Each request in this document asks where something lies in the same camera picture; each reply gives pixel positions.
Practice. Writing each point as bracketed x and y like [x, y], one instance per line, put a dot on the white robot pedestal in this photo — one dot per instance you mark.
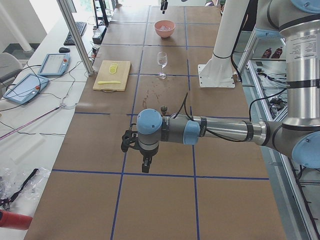
[218, 72]

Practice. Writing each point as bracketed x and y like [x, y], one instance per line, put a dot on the metal rod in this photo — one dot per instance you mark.
[31, 122]

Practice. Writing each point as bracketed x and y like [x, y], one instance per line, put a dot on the yellow plastic knife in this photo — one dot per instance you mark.
[109, 82]

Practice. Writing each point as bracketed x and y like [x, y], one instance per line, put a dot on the blue teach pendant near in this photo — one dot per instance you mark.
[26, 89]

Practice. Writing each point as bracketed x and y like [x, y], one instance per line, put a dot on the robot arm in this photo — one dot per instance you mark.
[298, 135]

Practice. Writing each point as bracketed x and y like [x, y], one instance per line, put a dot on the grey office chair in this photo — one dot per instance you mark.
[10, 67]

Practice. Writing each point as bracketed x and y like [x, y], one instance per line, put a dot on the pink bowl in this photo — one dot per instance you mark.
[169, 23]

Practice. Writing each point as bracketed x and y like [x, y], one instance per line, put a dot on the blue teach pendant far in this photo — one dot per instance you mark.
[54, 65]

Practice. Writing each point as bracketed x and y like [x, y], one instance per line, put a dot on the clear ice cubes pile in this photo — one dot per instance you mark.
[164, 28]

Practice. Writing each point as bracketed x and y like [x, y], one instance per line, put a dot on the blue teach pendant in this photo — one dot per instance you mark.
[26, 89]
[54, 65]

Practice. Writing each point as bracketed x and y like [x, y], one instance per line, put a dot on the red cylinder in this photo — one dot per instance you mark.
[11, 220]

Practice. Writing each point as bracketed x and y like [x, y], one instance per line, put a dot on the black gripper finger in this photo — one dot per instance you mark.
[163, 5]
[146, 163]

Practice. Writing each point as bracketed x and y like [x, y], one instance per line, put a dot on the black computer mouse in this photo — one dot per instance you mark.
[64, 50]

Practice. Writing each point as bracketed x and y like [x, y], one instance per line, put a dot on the black box on desk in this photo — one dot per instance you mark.
[99, 33]

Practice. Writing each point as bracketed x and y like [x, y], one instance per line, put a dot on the aluminium frame post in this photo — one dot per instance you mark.
[70, 22]

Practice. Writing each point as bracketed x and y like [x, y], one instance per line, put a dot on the steel jigger cup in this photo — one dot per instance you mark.
[163, 110]

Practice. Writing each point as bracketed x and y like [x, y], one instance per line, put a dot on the clear wine glass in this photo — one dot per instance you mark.
[162, 60]

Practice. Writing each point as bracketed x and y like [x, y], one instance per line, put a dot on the bamboo cutting board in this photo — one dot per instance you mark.
[121, 74]

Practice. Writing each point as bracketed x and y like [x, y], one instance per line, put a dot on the clear plastic bag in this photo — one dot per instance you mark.
[27, 184]

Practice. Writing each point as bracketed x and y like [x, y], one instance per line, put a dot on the lemon slice leftmost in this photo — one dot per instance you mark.
[112, 72]

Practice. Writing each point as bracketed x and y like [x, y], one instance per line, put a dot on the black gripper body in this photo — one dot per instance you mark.
[148, 154]

